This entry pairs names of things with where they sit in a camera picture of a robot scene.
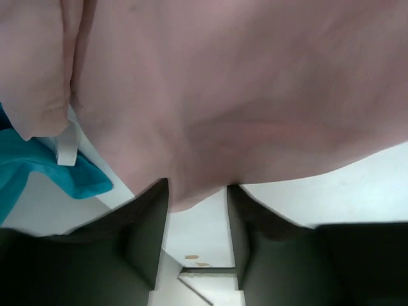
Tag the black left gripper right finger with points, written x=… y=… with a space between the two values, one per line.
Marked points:
x=281 y=263

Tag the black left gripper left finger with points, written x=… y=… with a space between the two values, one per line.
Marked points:
x=112 y=260

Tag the pink trousers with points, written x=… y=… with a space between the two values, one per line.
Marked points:
x=210 y=93

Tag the teal hanging garment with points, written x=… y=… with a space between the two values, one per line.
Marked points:
x=19 y=158

